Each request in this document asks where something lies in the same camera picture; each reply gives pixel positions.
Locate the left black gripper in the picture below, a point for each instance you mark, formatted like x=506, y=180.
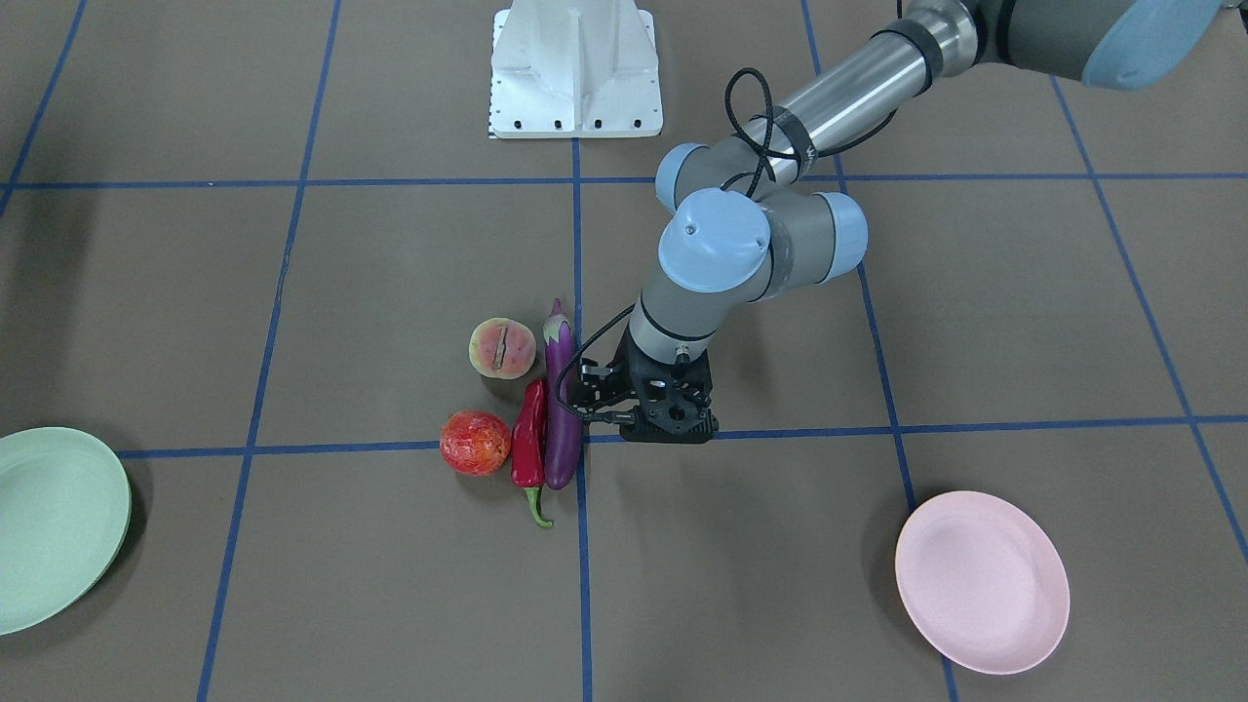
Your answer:
x=598, y=386

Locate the pink plate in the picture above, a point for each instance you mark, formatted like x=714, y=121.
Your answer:
x=982, y=582

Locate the red chili pepper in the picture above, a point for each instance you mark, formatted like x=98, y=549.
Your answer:
x=527, y=456

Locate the yellow pink peach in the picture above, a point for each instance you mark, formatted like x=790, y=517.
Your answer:
x=501, y=348

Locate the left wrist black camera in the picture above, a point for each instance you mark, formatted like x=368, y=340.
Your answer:
x=590, y=385

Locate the red pomegranate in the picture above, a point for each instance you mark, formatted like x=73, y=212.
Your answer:
x=475, y=443

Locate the green plate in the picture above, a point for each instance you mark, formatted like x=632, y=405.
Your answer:
x=65, y=511

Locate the purple eggplant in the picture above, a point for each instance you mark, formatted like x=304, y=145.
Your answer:
x=563, y=430

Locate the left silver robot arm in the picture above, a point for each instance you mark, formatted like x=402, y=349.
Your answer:
x=738, y=231

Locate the white camera pillar base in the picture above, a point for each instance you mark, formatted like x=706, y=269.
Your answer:
x=574, y=69

